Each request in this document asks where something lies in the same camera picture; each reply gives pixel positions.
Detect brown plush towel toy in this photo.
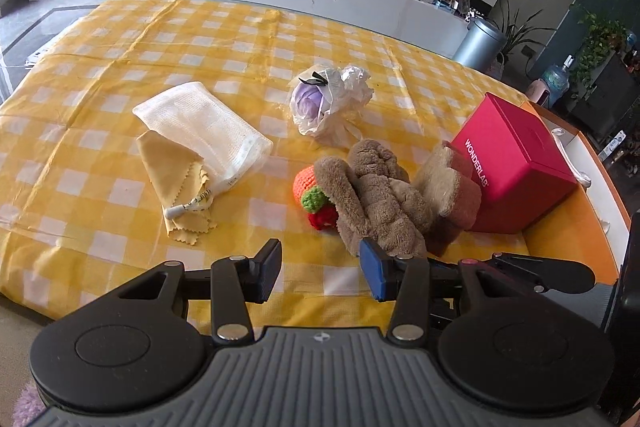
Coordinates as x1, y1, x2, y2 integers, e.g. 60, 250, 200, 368
314, 139, 435, 259

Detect orange storage box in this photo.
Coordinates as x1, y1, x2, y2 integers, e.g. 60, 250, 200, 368
522, 102, 631, 284

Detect red Wonderlab box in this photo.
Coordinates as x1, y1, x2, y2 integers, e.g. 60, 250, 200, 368
452, 92, 578, 234

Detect orange crochet fruit toy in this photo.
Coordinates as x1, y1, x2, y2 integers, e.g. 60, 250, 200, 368
292, 166, 338, 231

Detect yellow cleaning cloth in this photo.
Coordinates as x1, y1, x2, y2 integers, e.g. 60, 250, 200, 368
137, 130, 215, 246

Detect yellow checkered tablecloth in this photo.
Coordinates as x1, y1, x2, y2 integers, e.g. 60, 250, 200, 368
1, 0, 525, 327

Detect white mesh cloth pouch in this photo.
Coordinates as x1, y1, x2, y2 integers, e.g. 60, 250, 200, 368
132, 81, 273, 196

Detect pink small bin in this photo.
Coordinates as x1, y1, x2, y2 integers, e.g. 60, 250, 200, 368
525, 79, 550, 107

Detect plastic bag with purple item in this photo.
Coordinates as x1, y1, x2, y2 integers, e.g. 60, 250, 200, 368
286, 64, 374, 148

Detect blue water bottle jug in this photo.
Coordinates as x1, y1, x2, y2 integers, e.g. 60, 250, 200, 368
541, 55, 575, 107

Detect purple fluffy blanket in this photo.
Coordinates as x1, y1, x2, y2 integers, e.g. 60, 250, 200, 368
12, 381, 46, 427

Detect silver trash can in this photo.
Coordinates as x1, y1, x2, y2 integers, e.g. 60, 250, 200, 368
452, 18, 506, 72

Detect potted grass plant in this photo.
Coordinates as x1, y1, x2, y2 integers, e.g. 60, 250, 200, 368
485, 0, 553, 80

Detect white rope handle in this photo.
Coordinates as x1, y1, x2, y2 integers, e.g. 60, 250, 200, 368
549, 126, 594, 191

